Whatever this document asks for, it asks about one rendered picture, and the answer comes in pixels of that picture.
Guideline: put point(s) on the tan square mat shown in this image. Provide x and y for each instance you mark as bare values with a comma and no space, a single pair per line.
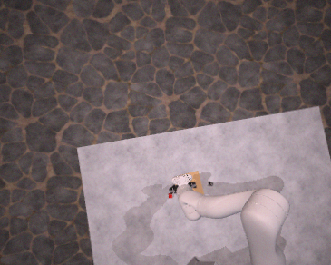
196,178

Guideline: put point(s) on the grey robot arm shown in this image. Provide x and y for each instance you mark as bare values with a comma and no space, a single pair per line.
263,212

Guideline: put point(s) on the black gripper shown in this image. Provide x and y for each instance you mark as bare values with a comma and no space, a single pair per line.
174,188

